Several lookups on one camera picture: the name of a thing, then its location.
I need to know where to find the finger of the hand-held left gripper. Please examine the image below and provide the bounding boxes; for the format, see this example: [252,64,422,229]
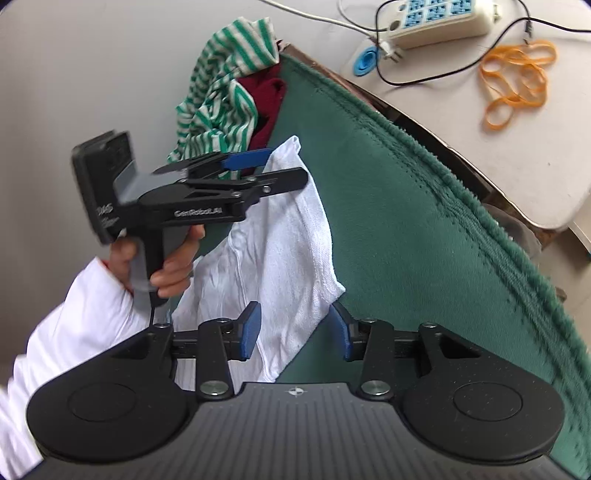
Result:
[184,167,309,207]
[154,148,274,181]

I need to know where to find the black cable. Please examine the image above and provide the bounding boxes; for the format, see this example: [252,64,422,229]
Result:
[375,0,591,88]

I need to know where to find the green blanket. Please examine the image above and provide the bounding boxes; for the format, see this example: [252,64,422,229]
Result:
[166,52,591,480]

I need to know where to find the orange rubber bands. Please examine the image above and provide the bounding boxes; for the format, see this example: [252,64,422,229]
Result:
[478,39,559,131]

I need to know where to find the person's left forearm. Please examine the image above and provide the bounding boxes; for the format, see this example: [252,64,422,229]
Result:
[0,256,155,477]

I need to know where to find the white plug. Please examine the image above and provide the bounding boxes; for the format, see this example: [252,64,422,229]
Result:
[378,39,408,64]

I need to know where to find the person's left hand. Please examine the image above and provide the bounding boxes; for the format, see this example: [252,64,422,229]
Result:
[109,224,206,300]

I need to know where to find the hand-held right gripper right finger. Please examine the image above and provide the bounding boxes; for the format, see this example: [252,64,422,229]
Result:
[328,301,483,400]

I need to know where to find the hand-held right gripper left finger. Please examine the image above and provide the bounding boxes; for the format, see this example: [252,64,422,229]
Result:
[108,301,262,401]

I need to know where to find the dark red garment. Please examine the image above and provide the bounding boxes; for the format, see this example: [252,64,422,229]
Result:
[236,62,288,178]

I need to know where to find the green white striped garment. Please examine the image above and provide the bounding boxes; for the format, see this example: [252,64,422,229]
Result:
[167,17,281,164]

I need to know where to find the blue round disc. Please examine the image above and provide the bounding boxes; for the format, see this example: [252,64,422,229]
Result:
[353,44,382,77]

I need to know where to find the white cable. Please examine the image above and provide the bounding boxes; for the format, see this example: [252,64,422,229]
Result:
[263,0,389,37]

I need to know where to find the white towel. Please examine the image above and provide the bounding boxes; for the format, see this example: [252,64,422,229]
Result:
[172,135,346,384]

